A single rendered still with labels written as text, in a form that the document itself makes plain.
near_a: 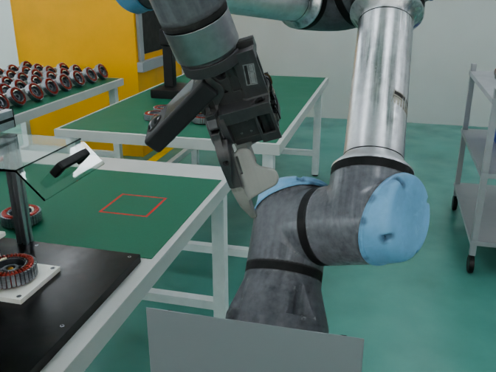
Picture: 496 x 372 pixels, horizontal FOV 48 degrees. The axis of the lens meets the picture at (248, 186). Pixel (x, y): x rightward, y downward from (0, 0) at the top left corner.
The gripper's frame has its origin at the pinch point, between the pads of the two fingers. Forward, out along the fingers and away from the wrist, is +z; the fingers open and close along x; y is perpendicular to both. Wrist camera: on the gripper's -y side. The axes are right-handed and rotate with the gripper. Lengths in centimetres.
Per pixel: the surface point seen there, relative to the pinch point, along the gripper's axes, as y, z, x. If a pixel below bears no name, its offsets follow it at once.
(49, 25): -202, 82, 373
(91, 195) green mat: -72, 50, 79
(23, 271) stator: -60, 26, 22
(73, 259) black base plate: -57, 36, 34
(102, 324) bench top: -43, 34, 11
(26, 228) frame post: -70, 30, 44
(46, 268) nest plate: -60, 31, 28
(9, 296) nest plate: -62, 26, 17
